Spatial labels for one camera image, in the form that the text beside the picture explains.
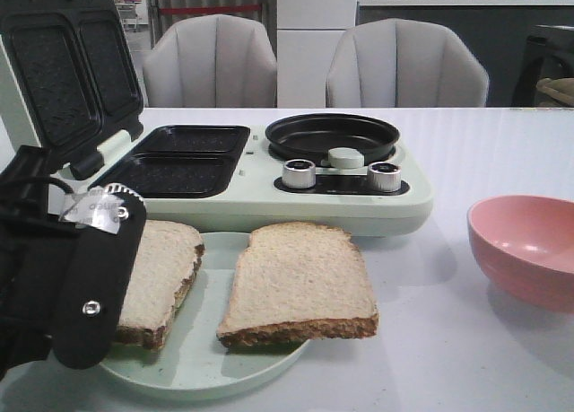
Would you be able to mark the bread slice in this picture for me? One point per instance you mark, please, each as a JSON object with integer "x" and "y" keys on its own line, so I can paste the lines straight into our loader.
{"x": 166, "y": 264}
{"x": 297, "y": 281}

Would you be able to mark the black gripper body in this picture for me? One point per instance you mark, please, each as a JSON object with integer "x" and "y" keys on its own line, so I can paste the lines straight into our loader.
{"x": 32, "y": 243}

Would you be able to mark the left silver control knob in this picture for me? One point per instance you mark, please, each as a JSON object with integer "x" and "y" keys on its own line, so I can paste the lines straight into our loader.
{"x": 299, "y": 174}

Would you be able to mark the pink bowl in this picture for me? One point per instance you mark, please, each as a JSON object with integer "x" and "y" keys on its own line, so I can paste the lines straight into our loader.
{"x": 524, "y": 244}

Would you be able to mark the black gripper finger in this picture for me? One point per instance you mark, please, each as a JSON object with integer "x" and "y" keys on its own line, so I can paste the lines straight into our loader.
{"x": 110, "y": 222}

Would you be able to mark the right grey upholstered chair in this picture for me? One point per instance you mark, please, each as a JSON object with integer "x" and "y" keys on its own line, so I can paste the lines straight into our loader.
{"x": 398, "y": 63}

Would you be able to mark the black round frying pan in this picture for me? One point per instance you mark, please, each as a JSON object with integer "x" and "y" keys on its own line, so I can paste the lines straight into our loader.
{"x": 311, "y": 136}

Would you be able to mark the left grey upholstered chair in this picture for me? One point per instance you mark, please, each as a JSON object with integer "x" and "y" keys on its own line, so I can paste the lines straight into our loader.
{"x": 212, "y": 61}

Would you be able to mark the breakfast maker hinged lid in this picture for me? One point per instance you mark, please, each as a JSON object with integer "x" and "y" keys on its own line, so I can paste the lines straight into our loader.
{"x": 67, "y": 80}

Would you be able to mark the right silver control knob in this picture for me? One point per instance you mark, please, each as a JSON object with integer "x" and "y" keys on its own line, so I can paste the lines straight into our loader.
{"x": 384, "y": 177}

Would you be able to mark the silver control knob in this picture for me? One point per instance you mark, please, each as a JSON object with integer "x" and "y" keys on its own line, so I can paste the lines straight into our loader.
{"x": 299, "y": 174}
{"x": 384, "y": 177}

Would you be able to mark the white refrigerator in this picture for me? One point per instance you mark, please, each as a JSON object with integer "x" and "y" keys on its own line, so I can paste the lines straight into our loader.
{"x": 307, "y": 34}

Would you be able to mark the red belt stanchion barrier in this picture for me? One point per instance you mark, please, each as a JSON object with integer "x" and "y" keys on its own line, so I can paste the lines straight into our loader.
{"x": 244, "y": 8}

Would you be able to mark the mint green round plate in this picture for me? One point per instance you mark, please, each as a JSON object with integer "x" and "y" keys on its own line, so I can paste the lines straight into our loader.
{"x": 194, "y": 364}

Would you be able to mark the mint green breakfast maker base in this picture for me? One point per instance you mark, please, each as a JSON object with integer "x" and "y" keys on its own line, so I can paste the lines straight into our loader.
{"x": 225, "y": 178}

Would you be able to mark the grey upholstered chair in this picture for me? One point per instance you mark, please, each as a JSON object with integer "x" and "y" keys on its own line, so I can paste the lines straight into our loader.
{"x": 398, "y": 63}
{"x": 212, "y": 61}

